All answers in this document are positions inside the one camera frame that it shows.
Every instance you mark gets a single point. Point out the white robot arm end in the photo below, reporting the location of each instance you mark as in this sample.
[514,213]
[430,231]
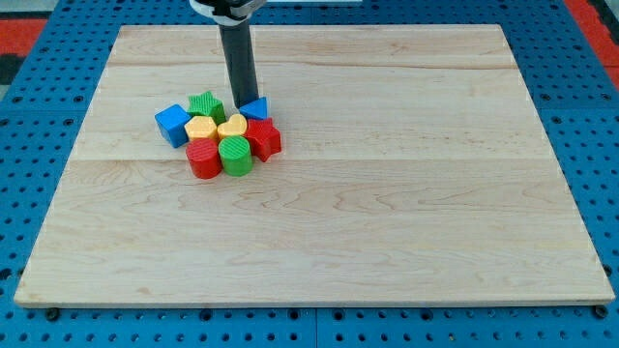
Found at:
[227,12]

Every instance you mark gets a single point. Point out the red star block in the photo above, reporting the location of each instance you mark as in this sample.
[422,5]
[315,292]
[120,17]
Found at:
[264,138]

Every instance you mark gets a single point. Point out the yellow heart block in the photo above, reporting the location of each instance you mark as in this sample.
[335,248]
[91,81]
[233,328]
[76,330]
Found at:
[236,125]

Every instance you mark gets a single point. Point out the green star block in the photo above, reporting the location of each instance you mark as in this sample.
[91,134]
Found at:
[207,105]

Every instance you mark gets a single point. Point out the green cylinder block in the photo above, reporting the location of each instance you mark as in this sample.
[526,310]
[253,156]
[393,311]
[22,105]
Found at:
[235,154]

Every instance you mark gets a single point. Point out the blue triangle block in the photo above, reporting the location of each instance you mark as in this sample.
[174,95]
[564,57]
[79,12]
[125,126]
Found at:
[256,110]

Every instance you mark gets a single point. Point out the wooden board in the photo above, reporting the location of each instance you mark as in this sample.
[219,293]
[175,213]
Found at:
[414,172]

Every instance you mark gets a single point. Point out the red cylinder block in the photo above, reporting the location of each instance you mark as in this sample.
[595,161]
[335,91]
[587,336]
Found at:
[204,159]

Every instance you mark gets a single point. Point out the yellow hexagon block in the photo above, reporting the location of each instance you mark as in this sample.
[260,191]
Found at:
[200,127]

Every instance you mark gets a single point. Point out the blue cube block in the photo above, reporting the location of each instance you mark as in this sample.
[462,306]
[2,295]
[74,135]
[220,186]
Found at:
[171,122]

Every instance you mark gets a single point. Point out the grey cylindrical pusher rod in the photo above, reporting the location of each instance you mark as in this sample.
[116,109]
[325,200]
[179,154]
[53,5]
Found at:
[239,59]

